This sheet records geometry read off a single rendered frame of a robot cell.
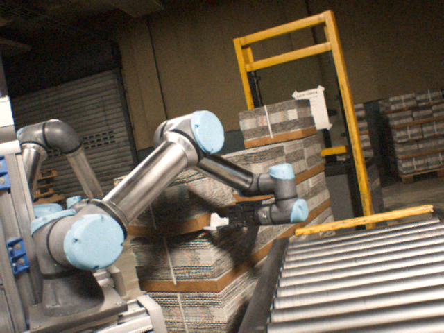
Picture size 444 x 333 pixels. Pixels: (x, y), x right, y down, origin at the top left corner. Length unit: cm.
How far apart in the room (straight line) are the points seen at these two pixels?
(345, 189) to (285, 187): 192
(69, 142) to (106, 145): 764
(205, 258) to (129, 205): 71
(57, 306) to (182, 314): 83
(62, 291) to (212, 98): 790
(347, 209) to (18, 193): 253
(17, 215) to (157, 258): 70
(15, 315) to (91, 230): 44
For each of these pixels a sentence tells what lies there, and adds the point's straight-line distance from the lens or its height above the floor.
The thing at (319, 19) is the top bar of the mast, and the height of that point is 181.
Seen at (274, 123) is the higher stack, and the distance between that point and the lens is 276.
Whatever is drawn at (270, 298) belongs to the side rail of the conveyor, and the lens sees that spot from 98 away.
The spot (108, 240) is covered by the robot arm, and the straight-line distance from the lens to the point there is 99.
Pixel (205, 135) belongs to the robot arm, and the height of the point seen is 116.
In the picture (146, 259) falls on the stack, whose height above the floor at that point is 74.
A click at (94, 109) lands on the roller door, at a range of 961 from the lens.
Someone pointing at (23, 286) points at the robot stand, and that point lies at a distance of 136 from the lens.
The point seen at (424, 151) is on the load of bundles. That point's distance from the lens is 717.
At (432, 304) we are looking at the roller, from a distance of 85.
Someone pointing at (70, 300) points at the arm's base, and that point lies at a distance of 112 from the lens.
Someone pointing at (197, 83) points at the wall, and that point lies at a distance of 895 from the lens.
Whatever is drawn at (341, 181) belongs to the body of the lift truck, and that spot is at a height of 69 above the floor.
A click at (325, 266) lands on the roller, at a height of 80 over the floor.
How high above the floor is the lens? 113
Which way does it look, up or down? 3 degrees down
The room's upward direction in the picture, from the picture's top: 12 degrees counter-clockwise
